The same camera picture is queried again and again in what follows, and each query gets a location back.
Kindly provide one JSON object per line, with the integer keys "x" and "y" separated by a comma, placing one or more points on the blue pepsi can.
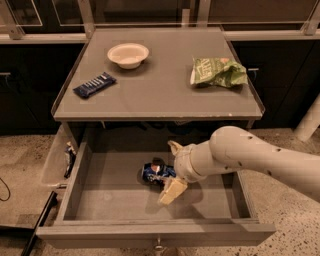
{"x": 157, "y": 172}

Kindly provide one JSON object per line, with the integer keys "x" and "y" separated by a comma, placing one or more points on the white paper bowl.
{"x": 128, "y": 55}

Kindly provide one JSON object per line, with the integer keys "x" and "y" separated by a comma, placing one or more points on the open grey top drawer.
{"x": 107, "y": 204}

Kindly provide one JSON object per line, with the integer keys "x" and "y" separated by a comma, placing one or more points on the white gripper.
{"x": 183, "y": 165}

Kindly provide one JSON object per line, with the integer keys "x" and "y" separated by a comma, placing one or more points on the blue snack bar wrapper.
{"x": 94, "y": 86}

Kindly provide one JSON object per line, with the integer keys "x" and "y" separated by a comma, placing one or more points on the green chip bag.
{"x": 222, "y": 72}

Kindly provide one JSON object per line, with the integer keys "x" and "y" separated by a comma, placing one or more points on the black bar on floor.
{"x": 51, "y": 202}

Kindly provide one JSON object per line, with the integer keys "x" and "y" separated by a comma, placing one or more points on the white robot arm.
{"x": 231, "y": 149}

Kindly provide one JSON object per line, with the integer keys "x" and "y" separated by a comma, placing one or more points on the metal railing frame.
{"x": 75, "y": 21}

